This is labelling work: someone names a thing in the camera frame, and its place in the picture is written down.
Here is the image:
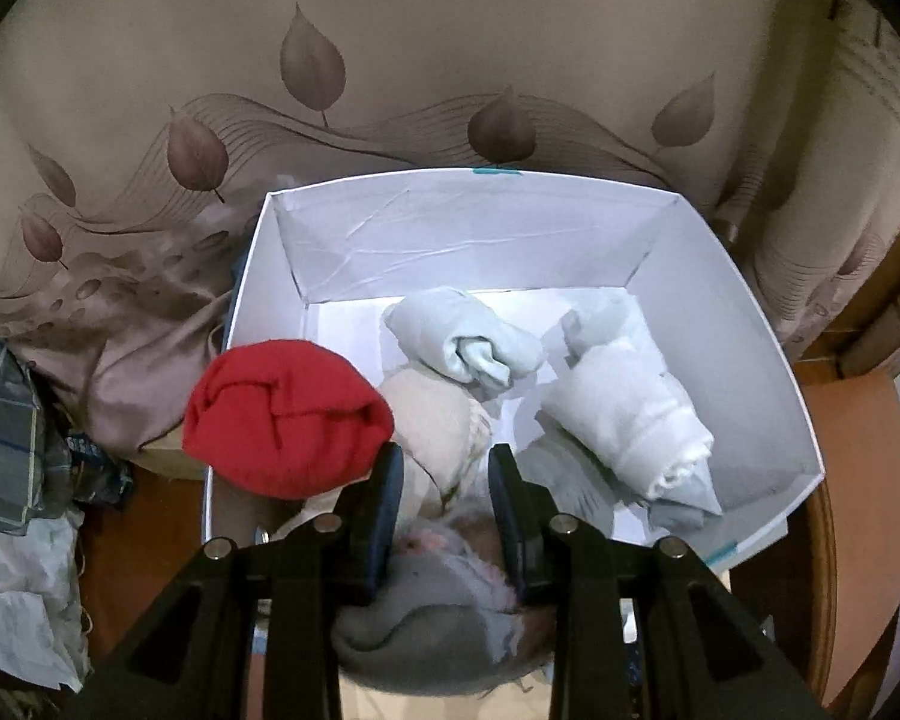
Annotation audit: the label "grey floral underwear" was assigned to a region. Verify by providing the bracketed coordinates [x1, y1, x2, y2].
[331, 505, 554, 695]

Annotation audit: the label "red underwear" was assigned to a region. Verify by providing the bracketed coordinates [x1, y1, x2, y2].
[183, 340, 395, 500]

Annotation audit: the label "white socks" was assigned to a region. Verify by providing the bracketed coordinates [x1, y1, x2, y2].
[543, 288, 724, 515]

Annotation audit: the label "light blue underwear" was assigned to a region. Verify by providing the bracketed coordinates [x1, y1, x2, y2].
[647, 460, 724, 532]

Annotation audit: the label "beige patterned rolled underwear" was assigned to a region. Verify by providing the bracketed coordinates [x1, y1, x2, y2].
[379, 364, 493, 528]

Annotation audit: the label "dark blue patterned bag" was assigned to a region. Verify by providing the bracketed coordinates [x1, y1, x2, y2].
[66, 433, 136, 509]

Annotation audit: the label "white floral crumpled cloth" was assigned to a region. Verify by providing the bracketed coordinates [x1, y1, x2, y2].
[0, 511, 91, 692]

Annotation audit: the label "white XINCCI cardboard box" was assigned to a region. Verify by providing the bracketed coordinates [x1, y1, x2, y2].
[226, 167, 824, 572]

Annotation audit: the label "grey plaid blanket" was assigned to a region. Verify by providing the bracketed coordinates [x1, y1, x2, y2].
[0, 338, 71, 536]

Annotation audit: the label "beige leaf print bedsheet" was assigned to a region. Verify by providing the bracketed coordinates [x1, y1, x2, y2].
[0, 0, 900, 452]

